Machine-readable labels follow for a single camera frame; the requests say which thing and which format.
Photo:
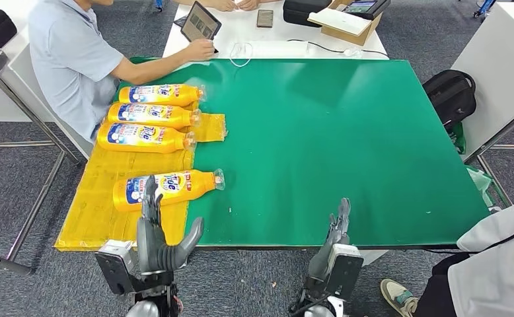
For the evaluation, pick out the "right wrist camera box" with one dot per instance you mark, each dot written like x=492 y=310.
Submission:
x=342 y=271

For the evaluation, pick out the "grey metal desk frame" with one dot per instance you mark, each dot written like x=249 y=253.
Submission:
x=34 y=210

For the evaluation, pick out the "small white plug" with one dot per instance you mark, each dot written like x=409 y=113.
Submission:
x=352 y=52

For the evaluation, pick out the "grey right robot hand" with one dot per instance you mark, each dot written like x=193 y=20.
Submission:
x=333 y=236

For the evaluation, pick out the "black zip case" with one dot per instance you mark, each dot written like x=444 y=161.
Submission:
x=304 y=12

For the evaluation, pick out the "green bag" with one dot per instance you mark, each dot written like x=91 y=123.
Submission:
x=458 y=141

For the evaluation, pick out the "white table foot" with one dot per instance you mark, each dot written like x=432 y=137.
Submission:
x=373 y=257

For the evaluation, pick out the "white desk with metal legs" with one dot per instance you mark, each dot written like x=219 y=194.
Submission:
x=502 y=78

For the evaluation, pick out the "orange detergent bottle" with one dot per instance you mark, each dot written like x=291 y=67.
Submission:
x=182 y=96
x=174 y=141
x=178 y=117
x=169 y=188

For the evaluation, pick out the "person's right forearm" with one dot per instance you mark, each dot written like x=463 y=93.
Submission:
x=152 y=70

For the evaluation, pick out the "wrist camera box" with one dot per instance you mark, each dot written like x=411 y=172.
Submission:
x=342 y=271
x=114 y=264

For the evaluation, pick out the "small black flat device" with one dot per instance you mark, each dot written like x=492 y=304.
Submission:
x=180 y=21

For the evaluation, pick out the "person's right hand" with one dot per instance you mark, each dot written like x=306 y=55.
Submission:
x=200 y=49

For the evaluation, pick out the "black device with screen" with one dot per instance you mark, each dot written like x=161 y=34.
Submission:
x=366 y=8

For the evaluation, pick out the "black backpack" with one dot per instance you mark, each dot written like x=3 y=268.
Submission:
x=449 y=99

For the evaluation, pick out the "brown cardboard box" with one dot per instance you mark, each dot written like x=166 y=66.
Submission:
x=351 y=36

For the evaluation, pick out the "yellow taped mat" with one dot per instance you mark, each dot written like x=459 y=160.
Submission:
x=99 y=218

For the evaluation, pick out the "person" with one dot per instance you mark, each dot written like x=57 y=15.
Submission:
x=226 y=3
x=480 y=275
x=73 y=61

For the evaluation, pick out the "white table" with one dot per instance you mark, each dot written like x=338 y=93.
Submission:
x=248 y=30

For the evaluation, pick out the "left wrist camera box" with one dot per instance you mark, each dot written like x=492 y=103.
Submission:
x=114 y=264

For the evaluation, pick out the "black tablet on stand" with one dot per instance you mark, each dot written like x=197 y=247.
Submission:
x=200 y=24

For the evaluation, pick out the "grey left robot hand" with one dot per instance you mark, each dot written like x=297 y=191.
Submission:
x=152 y=249

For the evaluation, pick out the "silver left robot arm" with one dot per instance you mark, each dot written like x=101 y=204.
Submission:
x=152 y=302

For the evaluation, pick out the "grey white shoe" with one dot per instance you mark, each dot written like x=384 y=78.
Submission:
x=397 y=297

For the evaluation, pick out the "green table mat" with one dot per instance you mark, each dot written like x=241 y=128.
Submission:
x=349 y=144

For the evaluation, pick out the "blue chair base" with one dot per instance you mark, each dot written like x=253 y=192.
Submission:
x=484 y=8

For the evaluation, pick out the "dark smartphone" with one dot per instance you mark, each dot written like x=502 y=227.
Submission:
x=265 y=19

